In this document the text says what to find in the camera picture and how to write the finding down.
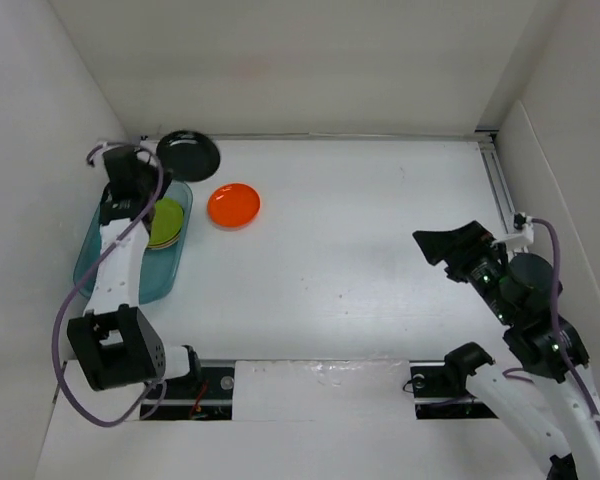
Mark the aluminium rail right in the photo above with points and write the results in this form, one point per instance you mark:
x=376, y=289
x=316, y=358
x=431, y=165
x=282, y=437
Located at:
x=499, y=187

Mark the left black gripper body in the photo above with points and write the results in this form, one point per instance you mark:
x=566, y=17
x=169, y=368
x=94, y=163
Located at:
x=150, y=183

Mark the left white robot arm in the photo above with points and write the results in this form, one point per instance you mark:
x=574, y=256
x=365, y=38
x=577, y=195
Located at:
x=113, y=340

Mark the beige plate with drawings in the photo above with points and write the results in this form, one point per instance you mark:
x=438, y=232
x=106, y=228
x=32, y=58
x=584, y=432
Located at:
x=164, y=245

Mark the orange plate back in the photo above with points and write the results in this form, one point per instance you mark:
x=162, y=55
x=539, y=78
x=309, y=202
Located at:
x=233, y=205

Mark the green plate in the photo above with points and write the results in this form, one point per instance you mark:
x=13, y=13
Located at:
x=167, y=222

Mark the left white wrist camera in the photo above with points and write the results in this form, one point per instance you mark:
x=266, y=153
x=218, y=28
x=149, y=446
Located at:
x=96, y=152

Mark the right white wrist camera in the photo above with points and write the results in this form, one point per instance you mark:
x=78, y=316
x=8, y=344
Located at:
x=522, y=235

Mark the teal plastic bin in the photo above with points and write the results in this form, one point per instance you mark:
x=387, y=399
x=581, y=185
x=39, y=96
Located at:
x=159, y=268

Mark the black plate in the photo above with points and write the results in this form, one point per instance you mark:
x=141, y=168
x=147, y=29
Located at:
x=190, y=156

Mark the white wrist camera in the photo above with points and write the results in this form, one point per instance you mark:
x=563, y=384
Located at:
x=522, y=235
x=96, y=152

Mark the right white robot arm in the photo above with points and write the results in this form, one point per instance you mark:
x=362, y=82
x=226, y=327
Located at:
x=554, y=358

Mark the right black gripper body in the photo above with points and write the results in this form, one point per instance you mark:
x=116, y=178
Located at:
x=481, y=267

